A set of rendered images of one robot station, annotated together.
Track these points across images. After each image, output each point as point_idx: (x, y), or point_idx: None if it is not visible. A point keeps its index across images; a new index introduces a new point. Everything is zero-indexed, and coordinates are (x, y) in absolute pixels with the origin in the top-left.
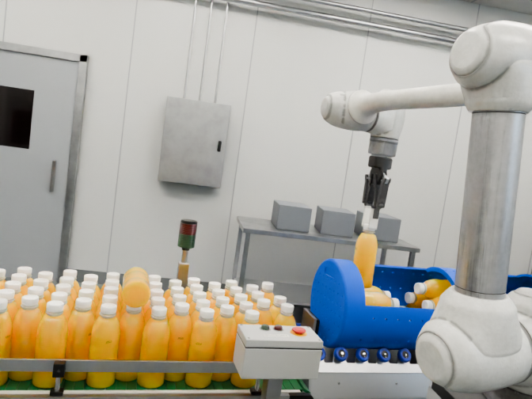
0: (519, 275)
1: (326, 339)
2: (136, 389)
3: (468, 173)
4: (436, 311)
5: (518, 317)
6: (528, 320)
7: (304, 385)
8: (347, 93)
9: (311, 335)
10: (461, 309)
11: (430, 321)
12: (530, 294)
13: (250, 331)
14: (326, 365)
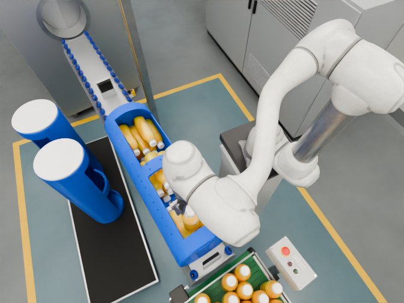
0: (115, 118)
1: (213, 247)
2: None
3: (337, 134)
4: (306, 174)
5: (284, 141)
6: (284, 138)
7: (245, 255)
8: (249, 205)
9: (282, 243)
10: (317, 163)
11: (309, 177)
12: (278, 131)
13: (305, 278)
14: (226, 245)
